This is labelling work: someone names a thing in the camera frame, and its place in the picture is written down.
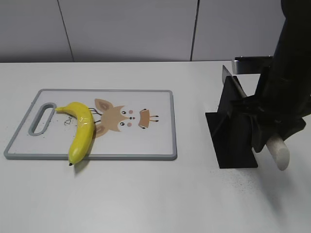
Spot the grey rimmed deer cutting board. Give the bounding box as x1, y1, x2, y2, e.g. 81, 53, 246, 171
4, 89, 177, 160

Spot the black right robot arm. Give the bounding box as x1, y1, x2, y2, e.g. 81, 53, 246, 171
232, 0, 311, 152

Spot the black knife stand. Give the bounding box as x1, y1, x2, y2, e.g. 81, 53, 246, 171
205, 76, 258, 168

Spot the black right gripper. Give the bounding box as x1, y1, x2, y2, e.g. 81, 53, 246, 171
230, 67, 311, 152

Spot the yellow plastic banana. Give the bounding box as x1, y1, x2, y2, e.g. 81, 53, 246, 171
55, 102, 94, 166

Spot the white handled kitchen knife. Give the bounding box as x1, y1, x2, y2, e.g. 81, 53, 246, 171
222, 65, 290, 171

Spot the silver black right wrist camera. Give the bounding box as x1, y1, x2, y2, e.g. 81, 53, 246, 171
232, 56, 273, 75

